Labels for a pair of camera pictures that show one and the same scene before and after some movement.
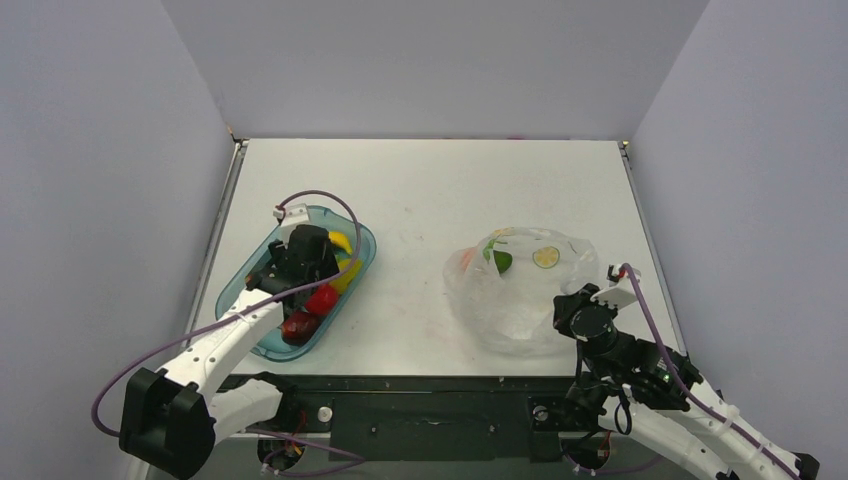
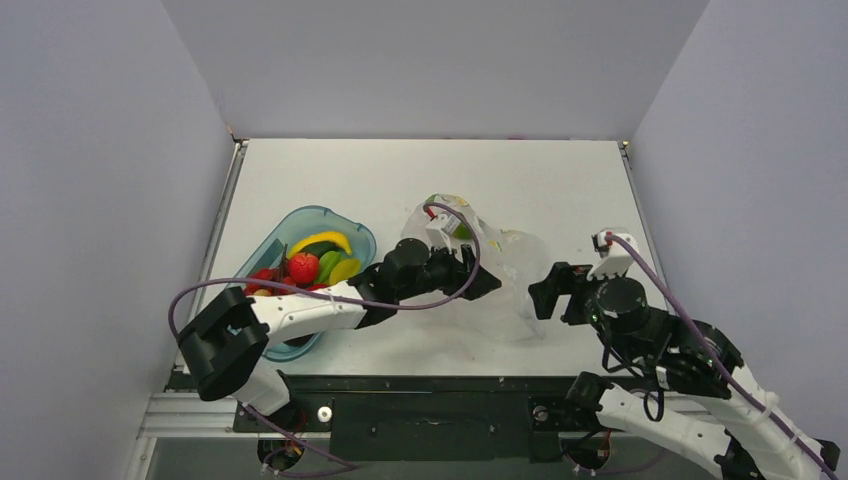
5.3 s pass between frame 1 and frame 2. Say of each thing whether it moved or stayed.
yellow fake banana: stayed
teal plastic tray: stayed
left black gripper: moved
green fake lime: moved
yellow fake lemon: stayed
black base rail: stayed
